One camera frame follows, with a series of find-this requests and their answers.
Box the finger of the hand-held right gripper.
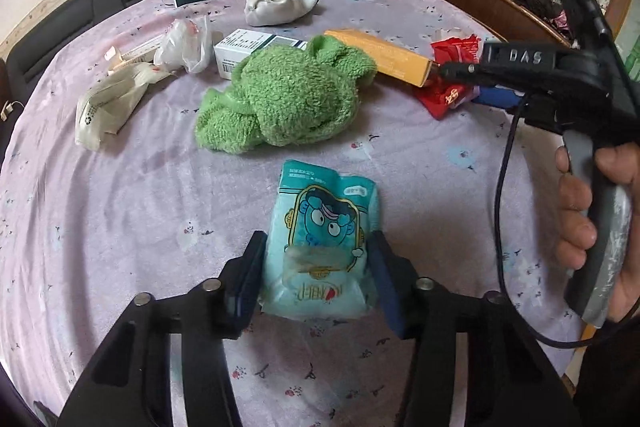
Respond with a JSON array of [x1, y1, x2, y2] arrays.
[[436, 59, 501, 85]]

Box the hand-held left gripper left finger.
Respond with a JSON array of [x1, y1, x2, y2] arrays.
[[57, 230, 269, 427]]

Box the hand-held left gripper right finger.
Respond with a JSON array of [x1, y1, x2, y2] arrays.
[[367, 230, 581, 427]]

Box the red snack packet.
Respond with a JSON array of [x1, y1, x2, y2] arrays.
[[415, 34, 483, 121]]

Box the teal cartoon tissue packet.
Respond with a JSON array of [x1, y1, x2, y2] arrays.
[[258, 159, 381, 322]]

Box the white and blue medicine box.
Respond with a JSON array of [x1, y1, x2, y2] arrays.
[[214, 28, 311, 81]]

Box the clear plastic bag red print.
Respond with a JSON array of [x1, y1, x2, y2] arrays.
[[152, 18, 215, 74]]

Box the person's right hand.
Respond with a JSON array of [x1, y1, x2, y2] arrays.
[[555, 142, 640, 323]]

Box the blue packet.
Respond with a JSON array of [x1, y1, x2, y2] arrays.
[[472, 86, 523, 110]]

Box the orange cardboard box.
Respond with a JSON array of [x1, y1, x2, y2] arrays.
[[324, 29, 435, 88]]

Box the purple floral tablecloth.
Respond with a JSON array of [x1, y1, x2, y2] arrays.
[[0, 0, 591, 427]]

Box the green fluffy towel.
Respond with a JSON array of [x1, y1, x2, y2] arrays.
[[194, 34, 378, 155]]

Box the white balled cloth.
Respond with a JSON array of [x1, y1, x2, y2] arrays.
[[244, 0, 321, 28]]

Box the cream plastic bag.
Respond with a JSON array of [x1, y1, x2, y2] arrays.
[[75, 61, 166, 151]]

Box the long cream box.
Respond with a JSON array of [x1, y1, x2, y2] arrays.
[[105, 38, 166, 70]]

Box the black cable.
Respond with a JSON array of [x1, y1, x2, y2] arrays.
[[495, 99, 621, 349]]

